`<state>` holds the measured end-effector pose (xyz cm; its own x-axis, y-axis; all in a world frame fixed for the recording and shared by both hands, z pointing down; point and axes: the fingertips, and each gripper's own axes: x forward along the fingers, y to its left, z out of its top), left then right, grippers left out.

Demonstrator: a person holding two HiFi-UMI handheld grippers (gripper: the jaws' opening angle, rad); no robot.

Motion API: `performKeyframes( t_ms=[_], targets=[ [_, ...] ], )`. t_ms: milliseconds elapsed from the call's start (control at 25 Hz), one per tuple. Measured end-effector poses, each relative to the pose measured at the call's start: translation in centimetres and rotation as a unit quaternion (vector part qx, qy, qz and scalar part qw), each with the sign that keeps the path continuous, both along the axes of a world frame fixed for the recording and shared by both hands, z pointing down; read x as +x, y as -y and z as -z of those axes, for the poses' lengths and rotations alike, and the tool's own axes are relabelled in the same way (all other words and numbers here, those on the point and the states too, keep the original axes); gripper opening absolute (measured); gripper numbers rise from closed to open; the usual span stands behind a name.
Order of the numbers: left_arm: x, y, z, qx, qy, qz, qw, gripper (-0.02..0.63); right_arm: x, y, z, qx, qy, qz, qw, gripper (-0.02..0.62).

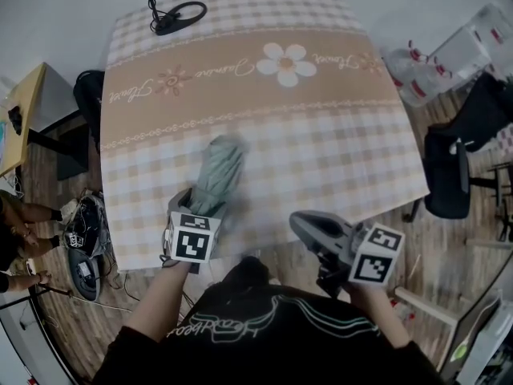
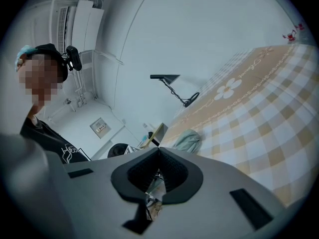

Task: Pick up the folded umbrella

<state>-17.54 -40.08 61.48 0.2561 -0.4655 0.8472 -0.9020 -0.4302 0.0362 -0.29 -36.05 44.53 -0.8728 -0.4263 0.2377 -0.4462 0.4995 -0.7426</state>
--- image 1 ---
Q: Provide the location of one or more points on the clear plastic storage box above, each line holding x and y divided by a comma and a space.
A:
477, 42

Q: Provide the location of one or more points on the black oval loop stand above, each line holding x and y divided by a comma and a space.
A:
182, 17

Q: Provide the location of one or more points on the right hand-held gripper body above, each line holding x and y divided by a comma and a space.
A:
362, 255

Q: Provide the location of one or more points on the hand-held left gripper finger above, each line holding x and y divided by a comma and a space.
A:
179, 201

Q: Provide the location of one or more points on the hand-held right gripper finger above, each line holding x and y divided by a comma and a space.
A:
306, 226

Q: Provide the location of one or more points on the person's black printed shirt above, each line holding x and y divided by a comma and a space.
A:
272, 343

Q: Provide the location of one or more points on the person's left forearm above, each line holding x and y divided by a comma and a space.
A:
160, 299

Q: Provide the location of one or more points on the green umbrella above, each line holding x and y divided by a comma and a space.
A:
219, 171

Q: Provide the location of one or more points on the black office chair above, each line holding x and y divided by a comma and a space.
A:
453, 167

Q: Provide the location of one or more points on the pack of water bottles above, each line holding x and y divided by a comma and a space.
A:
413, 76

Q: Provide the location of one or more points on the black metal frame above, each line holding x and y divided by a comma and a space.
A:
503, 199

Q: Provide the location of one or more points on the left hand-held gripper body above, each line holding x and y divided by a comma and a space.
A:
191, 242

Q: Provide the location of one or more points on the checkered flower tablecloth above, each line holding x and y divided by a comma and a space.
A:
280, 134

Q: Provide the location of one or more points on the thin white rod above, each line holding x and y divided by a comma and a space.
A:
96, 305

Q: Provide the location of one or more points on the yellow wooden desk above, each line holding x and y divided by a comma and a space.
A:
28, 106

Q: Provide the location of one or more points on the light wooden plank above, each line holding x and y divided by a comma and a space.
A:
426, 306

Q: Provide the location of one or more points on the person's right forearm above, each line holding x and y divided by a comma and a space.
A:
378, 315

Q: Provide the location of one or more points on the grey spare gripper device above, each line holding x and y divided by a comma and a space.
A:
85, 271

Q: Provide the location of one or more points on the small black object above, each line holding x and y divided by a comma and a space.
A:
16, 119

